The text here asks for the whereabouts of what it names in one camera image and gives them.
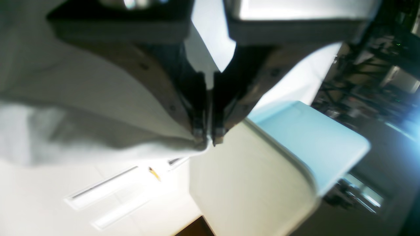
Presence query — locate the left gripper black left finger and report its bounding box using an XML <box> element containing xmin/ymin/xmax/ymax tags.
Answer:
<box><xmin>48</xmin><ymin>0</ymin><xmax>206</xmax><ymax>143</ymax></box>

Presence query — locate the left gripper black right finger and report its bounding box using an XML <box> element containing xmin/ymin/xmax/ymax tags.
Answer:
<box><xmin>212</xmin><ymin>0</ymin><xmax>382</xmax><ymax>146</ymax></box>

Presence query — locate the white t-shirt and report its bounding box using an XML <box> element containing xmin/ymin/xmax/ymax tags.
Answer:
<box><xmin>0</xmin><ymin>0</ymin><xmax>212</xmax><ymax>166</ymax></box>

